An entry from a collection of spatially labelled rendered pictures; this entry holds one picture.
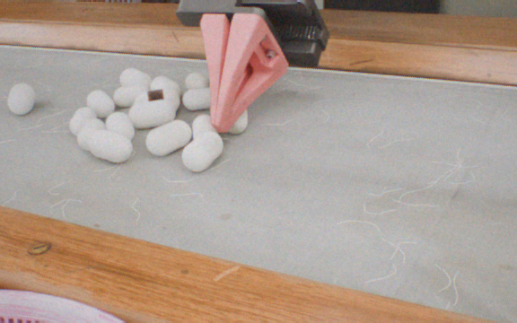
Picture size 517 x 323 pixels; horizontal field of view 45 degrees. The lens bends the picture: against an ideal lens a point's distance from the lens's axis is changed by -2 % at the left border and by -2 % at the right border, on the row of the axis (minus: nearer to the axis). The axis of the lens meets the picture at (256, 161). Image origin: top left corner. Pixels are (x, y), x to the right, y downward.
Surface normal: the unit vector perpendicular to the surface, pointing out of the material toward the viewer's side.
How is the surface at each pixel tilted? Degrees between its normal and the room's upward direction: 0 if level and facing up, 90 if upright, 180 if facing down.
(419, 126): 0
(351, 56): 45
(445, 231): 0
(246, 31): 60
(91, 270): 0
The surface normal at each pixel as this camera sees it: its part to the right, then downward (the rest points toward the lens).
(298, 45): -0.35, -0.40
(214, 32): -0.42, -0.04
